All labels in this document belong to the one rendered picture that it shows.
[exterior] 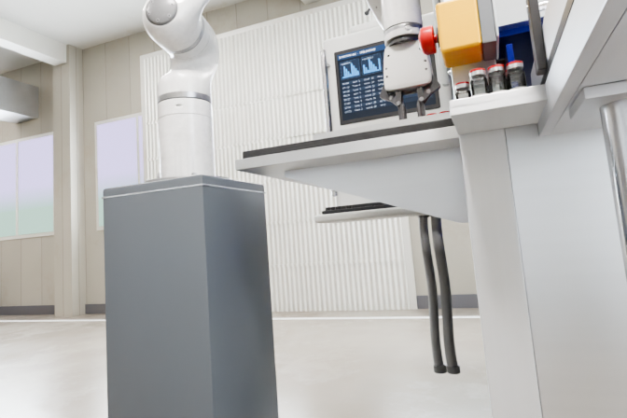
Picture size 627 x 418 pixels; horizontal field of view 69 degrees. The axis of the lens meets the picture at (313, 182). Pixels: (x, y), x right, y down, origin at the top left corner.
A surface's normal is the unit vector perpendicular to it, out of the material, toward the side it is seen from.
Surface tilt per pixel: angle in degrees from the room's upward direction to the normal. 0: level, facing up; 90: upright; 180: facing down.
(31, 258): 90
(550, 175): 90
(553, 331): 90
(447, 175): 90
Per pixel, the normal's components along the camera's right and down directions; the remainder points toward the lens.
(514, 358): -0.37, -0.08
